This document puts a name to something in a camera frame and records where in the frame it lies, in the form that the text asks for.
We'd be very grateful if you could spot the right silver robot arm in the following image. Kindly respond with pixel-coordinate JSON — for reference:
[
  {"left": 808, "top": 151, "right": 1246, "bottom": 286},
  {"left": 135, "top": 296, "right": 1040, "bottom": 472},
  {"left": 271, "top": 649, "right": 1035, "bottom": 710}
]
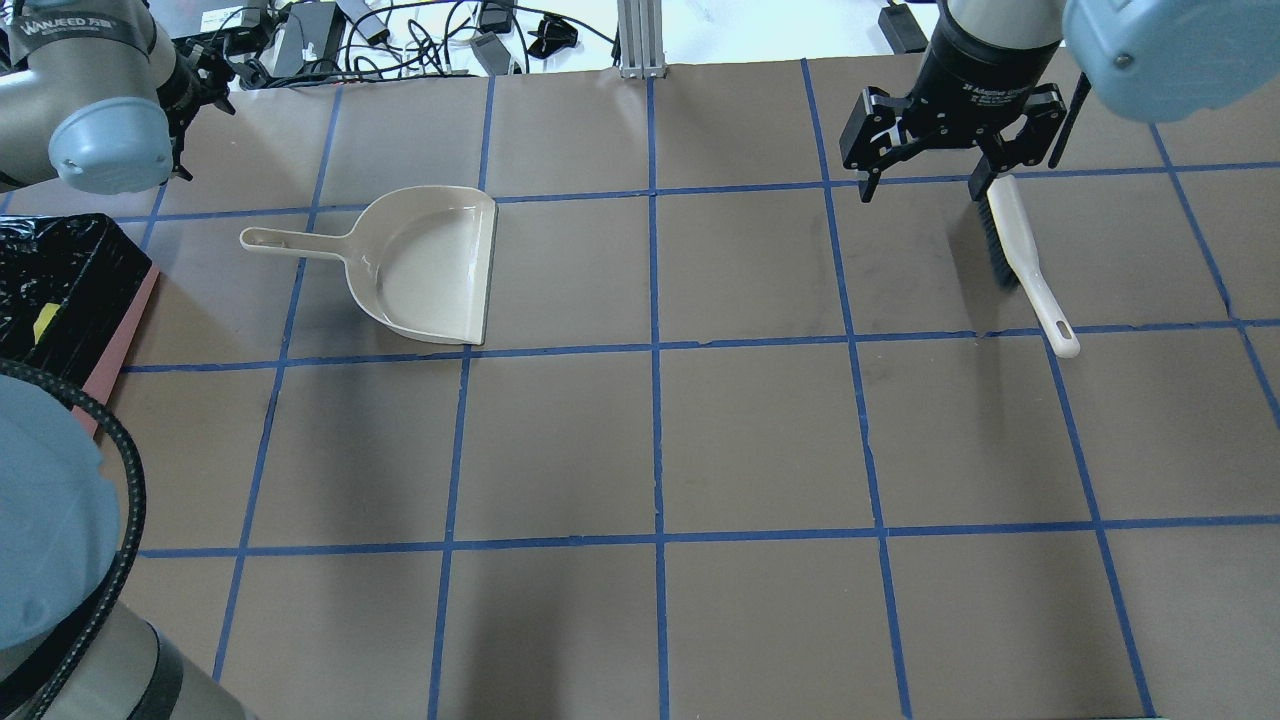
[{"left": 840, "top": 1, "right": 1279, "bottom": 202}]

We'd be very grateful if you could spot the beige hand brush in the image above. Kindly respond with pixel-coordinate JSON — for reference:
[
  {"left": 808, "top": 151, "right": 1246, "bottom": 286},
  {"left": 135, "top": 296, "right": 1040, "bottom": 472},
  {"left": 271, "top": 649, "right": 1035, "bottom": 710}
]
[{"left": 975, "top": 176, "right": 1082, "bottom": 359}]

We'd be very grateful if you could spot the aluminium frame post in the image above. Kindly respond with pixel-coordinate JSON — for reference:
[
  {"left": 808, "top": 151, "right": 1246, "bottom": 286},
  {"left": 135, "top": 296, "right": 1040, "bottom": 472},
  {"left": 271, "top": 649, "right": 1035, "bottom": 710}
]
[{"left": 617, "top": 0, "right": 667, "bottom": 79}]

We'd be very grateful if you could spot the black power adapter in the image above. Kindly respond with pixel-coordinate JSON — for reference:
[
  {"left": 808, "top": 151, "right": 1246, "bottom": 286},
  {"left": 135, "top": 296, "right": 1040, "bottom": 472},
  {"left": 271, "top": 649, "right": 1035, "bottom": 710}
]
[{"left": 876, "top": 1, "right": 928, "bottom": 55}]

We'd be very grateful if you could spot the black trash bag bin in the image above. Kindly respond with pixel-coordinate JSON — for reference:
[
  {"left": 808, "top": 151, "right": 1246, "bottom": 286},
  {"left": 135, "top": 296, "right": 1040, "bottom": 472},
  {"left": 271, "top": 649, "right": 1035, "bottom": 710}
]
[{"left": 1, "top": 213, "right": 159, "bottom": 404}]

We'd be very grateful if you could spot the yellow green sponge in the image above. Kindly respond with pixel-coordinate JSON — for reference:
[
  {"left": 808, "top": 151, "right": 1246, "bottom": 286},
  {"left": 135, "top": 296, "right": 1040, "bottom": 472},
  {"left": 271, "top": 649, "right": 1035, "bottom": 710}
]
[{"left": 32, "top": 304, "right": 61, "bottom": 346}]

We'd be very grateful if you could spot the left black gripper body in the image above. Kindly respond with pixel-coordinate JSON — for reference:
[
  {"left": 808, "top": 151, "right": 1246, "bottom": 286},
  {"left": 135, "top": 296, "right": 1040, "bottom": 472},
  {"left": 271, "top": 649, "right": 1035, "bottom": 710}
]
[{"left": 160, "top": 45, "right": 236, "bottom": 181}]

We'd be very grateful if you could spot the beige dustpan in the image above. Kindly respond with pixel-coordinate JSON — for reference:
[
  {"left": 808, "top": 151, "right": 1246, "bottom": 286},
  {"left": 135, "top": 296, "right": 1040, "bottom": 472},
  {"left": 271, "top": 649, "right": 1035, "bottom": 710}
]
[{"left": 239, "top": 184, "right": 498, "bottom": 346}]

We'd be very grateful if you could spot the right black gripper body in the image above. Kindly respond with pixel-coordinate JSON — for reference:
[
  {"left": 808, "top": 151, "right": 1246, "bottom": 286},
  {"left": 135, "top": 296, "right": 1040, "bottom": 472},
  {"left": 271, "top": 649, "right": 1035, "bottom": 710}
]
[{"left": 838, "top": 20, "right": 1068, "bottom": 173}]

